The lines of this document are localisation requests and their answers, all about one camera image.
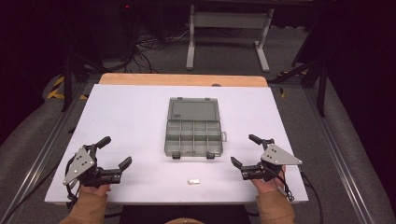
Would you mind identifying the person's left hand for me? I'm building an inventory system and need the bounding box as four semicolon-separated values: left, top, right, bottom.
78;183;112;197

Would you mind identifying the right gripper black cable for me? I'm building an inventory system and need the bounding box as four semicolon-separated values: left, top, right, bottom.
274;166;325;224

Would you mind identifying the person's right hand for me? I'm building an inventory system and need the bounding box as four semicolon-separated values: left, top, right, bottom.
250;165;287;194

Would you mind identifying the wooden board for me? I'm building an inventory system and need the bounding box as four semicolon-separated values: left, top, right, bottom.
98;73;269;88

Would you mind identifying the bundle of black floor cables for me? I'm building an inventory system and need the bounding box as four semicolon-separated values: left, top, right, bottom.
102;27;191;75

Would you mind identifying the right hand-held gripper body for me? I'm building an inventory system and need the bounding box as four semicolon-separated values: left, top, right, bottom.
241;138;304;183

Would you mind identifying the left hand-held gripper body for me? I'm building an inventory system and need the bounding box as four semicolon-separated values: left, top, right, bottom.
62;144;122;189

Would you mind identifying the clear plastic compartment box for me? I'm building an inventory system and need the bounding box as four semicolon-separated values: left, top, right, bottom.
163;96;228;160

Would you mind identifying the white metal stand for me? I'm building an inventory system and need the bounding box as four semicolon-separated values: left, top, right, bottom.
185;4;276;74

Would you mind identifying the black metal stand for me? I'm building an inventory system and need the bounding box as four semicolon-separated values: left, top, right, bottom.
55;3;106;113
268;18;331;118

